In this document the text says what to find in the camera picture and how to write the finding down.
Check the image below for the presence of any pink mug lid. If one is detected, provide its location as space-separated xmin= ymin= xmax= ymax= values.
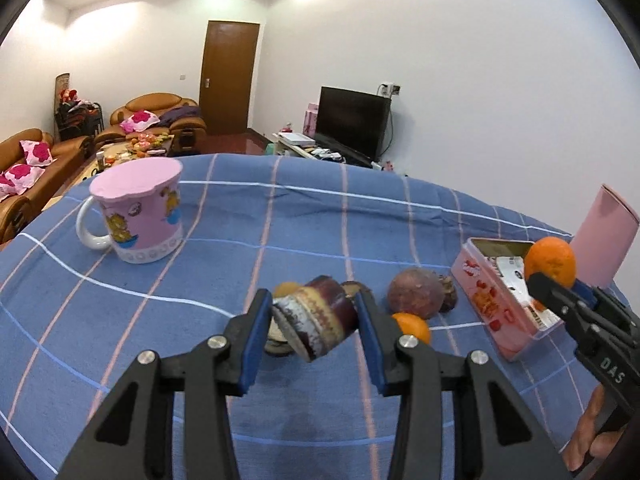
xmin=89 ymin=158 xmax=182 ymax=200

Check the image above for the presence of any brown leather loveseat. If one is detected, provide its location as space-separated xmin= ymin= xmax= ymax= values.
xmin=93 ymin=92 xmax=207 ymax=150

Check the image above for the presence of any person's right hand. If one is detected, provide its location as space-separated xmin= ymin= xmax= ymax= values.
xmin=561 ymin=385 xmax=628 ymax=473

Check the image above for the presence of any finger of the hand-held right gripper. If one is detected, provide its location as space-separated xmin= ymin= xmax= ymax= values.
xmin=527 ymin=271 xmax=601 ymax=347
xmin=573 ymin=279 xmax=640 ymax=347

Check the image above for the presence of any white television stand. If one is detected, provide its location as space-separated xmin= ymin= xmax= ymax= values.
xmin=272 ymin=131 xmax=373 ymax=168

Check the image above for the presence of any pink cylinder cup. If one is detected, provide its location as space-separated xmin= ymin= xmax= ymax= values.
xmin=570 ymin=184 xmax=640 ymax=291

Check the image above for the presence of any brown wooden door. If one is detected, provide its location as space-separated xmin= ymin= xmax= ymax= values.
xmin=198 ymin=20 xmax=261 ymax=136

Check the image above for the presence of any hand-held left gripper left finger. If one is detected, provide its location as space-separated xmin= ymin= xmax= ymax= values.
xmin=57 ymin=288 xmax=275 ymax=480

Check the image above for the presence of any black rack with clutter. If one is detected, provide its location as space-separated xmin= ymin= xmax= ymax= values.
xmin=54 ymin=100 xmax=103 ymax=142

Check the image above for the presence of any pink tin box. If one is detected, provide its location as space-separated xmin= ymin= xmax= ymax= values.
xmin=451 ymin=237 xmax=568 ymax=362

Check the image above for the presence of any black television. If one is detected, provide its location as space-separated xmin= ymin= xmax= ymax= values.
xmin=315 ymin=86 xmax=392 ymax=161

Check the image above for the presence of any purple blanket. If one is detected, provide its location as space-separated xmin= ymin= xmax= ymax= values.
xmin=157 ymin=105 xmax=201 ymax=128

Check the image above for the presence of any cluttered coffee table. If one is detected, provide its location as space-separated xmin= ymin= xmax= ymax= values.
xmin=45 ymin=132 xmax=176 ymax=211

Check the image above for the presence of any long brown leather sofa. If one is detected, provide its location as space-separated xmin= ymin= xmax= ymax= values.
xmin=0 ymin=128 xmax=96 ymax=246

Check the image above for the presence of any pink cartoon mug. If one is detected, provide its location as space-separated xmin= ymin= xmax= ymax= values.
xmin=76 ymin=175 xmax=185 ymax=265

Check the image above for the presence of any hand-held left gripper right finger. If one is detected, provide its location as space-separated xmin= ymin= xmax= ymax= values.
xmin=356 ymin=289 xmax=576 ymax=480

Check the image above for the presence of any orange mandarin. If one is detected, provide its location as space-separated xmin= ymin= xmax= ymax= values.
xmin=391 ymin=312 xmax=432 ymax=346
xmin=523 ymin=236 xmax=577 ymax=291

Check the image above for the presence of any blue plaid cloth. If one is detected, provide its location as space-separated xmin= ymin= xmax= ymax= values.
xmin=0 ymin=152 xmax=640 ymax=480

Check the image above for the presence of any purple passion fruit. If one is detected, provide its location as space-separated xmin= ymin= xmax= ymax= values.
xmin=387 ymin=268 xmax=446 ymax=321

